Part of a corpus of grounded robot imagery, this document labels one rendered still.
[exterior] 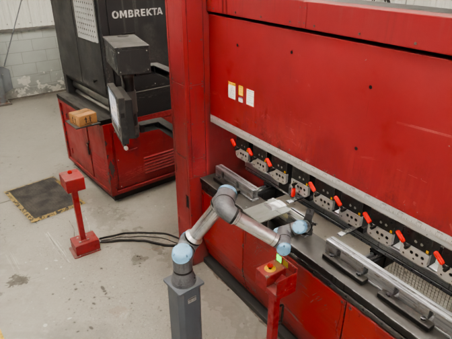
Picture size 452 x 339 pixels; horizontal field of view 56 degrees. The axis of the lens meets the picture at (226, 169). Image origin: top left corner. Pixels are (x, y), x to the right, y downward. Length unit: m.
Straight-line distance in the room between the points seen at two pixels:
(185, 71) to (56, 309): 2.12
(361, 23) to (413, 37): 0.27
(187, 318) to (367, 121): 1.54
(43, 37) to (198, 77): 6.31
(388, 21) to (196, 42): 1.51
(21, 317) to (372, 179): 2.82
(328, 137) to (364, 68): 0.45
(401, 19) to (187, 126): 1.81
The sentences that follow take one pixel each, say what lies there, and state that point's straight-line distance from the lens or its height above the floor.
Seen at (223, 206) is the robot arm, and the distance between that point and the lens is 2.28.
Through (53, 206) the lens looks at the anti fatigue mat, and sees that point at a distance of 5.14.
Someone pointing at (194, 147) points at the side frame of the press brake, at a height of 1.15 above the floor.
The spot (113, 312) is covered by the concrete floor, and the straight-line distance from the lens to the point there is 3.65.
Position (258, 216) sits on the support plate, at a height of 1.00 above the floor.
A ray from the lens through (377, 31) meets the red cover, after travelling 2.12.
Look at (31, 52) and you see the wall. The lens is 9.23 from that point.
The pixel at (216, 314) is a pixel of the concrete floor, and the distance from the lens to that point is 3.53.
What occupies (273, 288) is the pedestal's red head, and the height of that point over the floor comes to 0.70.
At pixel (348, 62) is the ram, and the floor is 2.04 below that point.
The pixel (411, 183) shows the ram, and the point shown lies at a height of 1.57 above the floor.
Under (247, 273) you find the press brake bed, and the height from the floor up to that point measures 0.34.
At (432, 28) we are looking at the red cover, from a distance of 1.97.
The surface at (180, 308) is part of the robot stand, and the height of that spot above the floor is 0.65.
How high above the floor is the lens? 2.52
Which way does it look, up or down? 27 degrees down
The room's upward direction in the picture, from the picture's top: straight up
